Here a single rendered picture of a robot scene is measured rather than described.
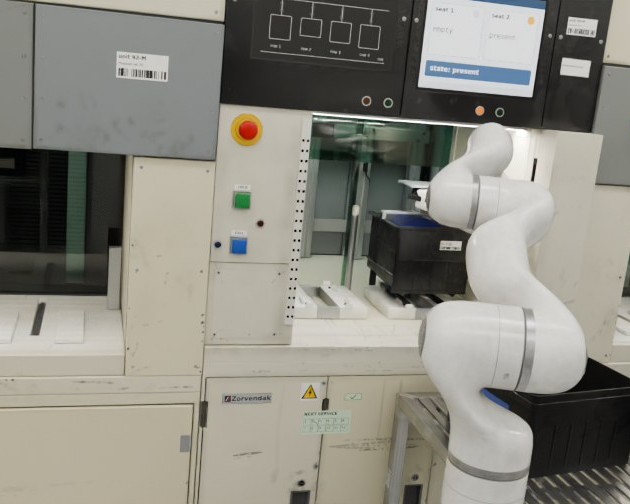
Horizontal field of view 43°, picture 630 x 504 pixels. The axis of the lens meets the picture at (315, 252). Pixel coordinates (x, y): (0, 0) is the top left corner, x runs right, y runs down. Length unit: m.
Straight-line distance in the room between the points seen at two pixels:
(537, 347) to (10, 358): 1.11
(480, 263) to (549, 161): 0.67
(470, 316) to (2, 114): 0.99
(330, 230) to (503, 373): 1.65
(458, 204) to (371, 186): 1.32
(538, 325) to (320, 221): 1.64
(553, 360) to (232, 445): 0.96
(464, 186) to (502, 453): 0.50
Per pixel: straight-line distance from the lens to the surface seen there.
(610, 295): 2.13
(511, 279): 1.24
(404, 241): 2.04
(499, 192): 1.45
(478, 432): 1.16
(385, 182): 2.75
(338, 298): 2.11
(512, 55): 1.88
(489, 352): 1.11
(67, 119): 1.65
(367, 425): 1.95
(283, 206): 1.73
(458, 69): 1.82
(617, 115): 2.02
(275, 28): 1.69
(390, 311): 2.08
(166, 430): 1.85
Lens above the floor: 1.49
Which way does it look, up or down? 13 degrees down
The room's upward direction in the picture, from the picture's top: 5 degrees clockwise
